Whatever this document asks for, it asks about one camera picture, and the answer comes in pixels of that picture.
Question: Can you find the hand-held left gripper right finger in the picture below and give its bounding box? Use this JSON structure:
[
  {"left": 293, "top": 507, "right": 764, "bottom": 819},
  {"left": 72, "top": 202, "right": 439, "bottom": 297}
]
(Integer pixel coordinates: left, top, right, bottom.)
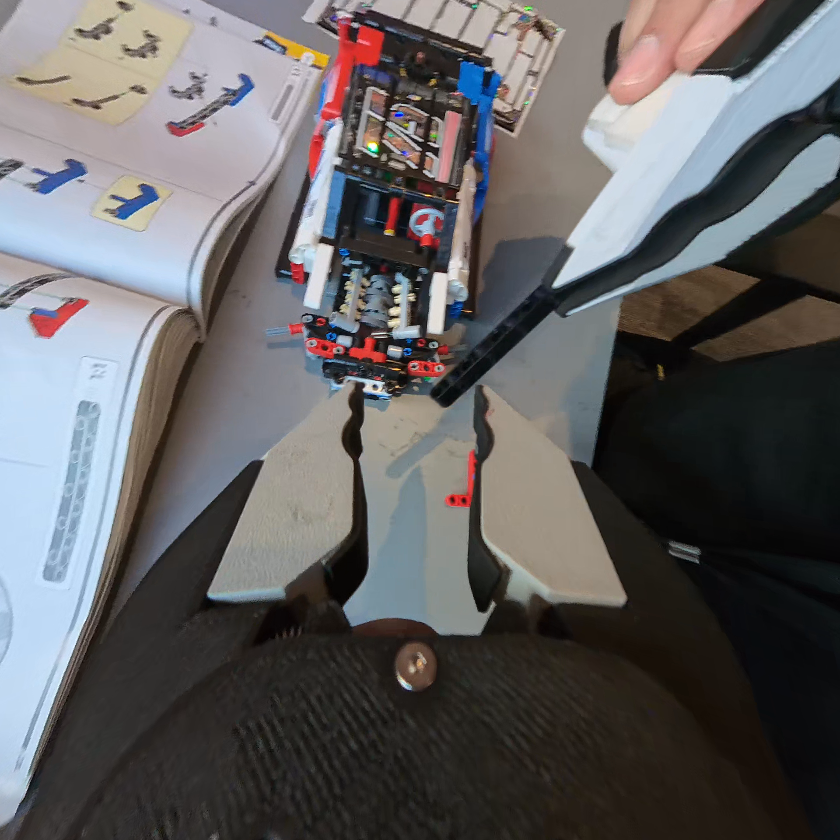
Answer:
[{"left": 466, "top": 385, "right": 629, "bottom": 634}]

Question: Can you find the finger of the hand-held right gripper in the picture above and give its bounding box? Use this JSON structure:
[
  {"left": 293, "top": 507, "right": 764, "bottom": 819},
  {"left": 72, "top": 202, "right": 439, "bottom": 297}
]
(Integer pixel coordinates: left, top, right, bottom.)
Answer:
[
  {"left": 553, "top": 0, "right": 840, "bottom": 290},
  {"left": 556, "top": 133, "right": 840, "bottom": 319}
]

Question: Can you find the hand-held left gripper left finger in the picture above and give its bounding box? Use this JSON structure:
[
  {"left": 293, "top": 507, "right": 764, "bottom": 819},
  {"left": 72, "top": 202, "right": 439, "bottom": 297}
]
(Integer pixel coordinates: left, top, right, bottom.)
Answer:
[{"left": 206, "top": 384, "right": 370, "bottom": 605}]

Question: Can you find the red angled brick beam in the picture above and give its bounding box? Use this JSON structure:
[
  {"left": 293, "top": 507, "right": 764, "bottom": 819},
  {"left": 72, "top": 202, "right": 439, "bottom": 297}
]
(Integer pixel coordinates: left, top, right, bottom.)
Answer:
[{"left": 445, "top": 450, "right": 479, "bottom": 508}]

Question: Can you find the long black brick beam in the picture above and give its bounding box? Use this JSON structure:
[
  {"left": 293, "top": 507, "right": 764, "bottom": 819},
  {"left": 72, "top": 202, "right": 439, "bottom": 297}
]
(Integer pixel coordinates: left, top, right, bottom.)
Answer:
[{"left": 430, "top": 282, "right": 565, "bottom": 408}]

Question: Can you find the toy brick race car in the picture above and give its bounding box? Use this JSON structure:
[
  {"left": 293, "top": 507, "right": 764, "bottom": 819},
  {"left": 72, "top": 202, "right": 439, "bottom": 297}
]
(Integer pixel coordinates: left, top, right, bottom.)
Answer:
[{"left": 266, "top": 13, "right": 501, "bottom": 403}]

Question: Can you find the person's right hand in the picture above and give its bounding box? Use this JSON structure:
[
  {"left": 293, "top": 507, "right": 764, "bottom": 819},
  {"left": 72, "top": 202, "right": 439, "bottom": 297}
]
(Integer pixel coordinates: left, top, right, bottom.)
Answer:
[{"left": 609, "top": 0, "right": 767, "bottom": 107}]

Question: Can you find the black office chair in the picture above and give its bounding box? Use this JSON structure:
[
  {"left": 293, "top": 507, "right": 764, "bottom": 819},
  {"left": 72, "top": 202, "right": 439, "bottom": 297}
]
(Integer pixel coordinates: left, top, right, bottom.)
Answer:
[{"left": 617, "top": 197, "right": 840, "bottom": 368}]

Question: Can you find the holographic sticker sheet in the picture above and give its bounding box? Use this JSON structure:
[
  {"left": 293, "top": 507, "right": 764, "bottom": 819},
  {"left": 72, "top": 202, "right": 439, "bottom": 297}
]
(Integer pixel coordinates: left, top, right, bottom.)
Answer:
[{"left": 302, "top": 0, "right": 567, "bottom": 137}]

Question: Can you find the open instruction booklet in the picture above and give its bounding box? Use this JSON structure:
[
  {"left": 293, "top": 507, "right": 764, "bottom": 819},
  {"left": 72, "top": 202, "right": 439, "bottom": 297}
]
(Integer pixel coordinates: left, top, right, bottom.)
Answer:
[{"left": 0, "top": 0, "right": 330, "bottom": 805}]

